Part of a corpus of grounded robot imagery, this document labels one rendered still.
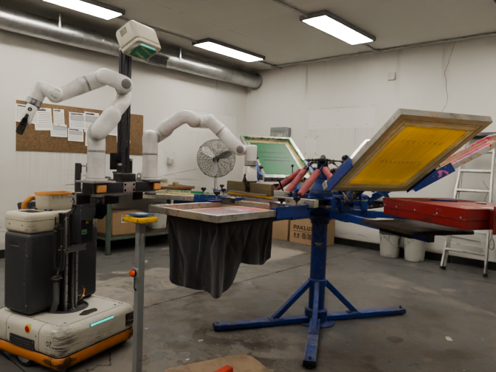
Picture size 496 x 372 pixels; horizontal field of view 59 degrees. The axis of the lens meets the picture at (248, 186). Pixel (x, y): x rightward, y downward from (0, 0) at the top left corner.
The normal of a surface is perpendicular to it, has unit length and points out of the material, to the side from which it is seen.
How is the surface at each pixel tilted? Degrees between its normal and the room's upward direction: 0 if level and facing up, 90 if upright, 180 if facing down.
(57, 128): 88
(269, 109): 90
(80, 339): 90
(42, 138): 90
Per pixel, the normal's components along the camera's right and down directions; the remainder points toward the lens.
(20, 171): 0.75, 0.06
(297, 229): -0.65, 0.01
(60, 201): 0.88, 0.10
